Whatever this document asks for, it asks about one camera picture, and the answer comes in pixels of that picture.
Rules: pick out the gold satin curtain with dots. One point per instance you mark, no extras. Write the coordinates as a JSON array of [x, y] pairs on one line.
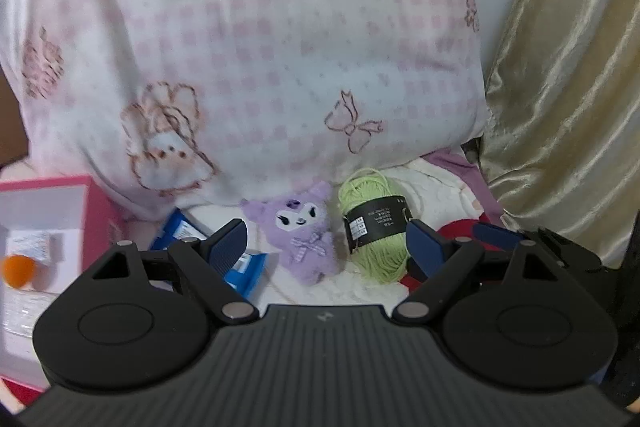
[[565, 82]]

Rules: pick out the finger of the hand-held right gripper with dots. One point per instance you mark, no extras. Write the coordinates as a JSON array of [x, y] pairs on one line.
[[497, 234]]

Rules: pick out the brown pillow with cloud patch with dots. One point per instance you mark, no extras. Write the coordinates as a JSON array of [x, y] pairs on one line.
[[12, 122]]

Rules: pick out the blue foil packet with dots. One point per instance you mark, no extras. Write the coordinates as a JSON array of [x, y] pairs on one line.
[[172, 227]]

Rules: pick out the orange ball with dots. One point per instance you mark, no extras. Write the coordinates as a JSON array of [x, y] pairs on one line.
[[17, 272]]

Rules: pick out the purple plush toy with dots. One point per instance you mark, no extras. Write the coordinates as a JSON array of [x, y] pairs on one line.
[[295, 237]]

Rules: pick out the small white printed carton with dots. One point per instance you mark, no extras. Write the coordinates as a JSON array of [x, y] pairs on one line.
[[32, 244]]

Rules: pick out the pink checked fleece blanket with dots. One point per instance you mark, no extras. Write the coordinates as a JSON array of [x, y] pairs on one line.
[[250, 57]]

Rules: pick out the clear plastic bag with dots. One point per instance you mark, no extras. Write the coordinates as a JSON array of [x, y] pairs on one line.
[[22, 314]]

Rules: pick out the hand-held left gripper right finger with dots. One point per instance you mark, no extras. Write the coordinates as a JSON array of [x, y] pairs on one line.
[[425, 252]]

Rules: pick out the green yarn skein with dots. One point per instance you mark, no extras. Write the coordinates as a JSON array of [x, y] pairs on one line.
[[372, 232]]

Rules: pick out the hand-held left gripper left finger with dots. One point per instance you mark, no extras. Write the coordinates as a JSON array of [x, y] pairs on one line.
[[227, 248]]

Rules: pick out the pink cardboard box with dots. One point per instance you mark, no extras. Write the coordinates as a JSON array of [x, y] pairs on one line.
[[100, 212]]

